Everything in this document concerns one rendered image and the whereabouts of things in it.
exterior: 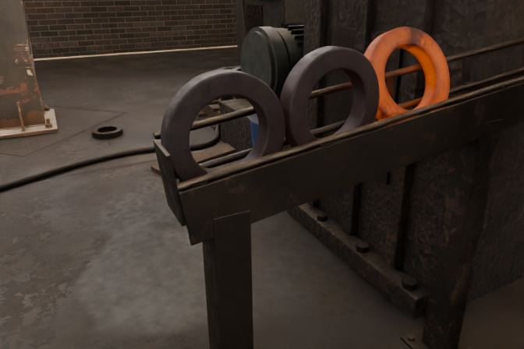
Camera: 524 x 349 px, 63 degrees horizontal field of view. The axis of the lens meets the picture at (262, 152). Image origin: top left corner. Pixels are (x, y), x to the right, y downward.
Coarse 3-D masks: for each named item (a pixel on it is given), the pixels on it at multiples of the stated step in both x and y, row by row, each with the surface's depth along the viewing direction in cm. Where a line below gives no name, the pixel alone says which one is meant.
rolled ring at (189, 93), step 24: (216, 72) 57; (240, 72) 58; (192, 96) 56; (216, 96) 57; (240, 96) 59; (264, 96) 61; (168, 120) 56; (192, 120) 57; (264, 120) 63; (168, 144) 56; (264, 144) 64; (192, 168) 59
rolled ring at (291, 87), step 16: (320, 48) 65; (336, 48) 64; (304, 64) 63; (320, 64) 63; (336, 64) 65; (352, 64) 66; (368, 64) 68; (288, 80) 64; (304, 80) 62; (352, 80) 70; (368, 80) 69; (288, 96) 63; (304, 96) 63; (368, 96) 70; (288, 112) 63; (304, 112) 64; (352, 112) 73; (368, 112) 71; (288, 128) 64; (304, 128) 65; (352, 128) 71
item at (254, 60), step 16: (256, 32) 197; (272, 32) 194; (288, 32) 199; (256, 48) 200; (272, 48) 190; (288, 48) 193; (240, 64) 219; (256, 64) 203; (272, 64) 190; (288, 64) 191; (272, 80) 193; (224, 112) 240; (224, 128) 244; (240, 128) 222; (240, 144) 226
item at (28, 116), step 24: (0, 0) 248; (0, 24) 252; (24, 24) 257; (0, 48) 256; (24, 48) 260; (0, 72) 260; (24, 72) 265; (0, 96) 264; (24, 96) 270; (0, 120) 268; (24, 120) 274; (48, 120) 272
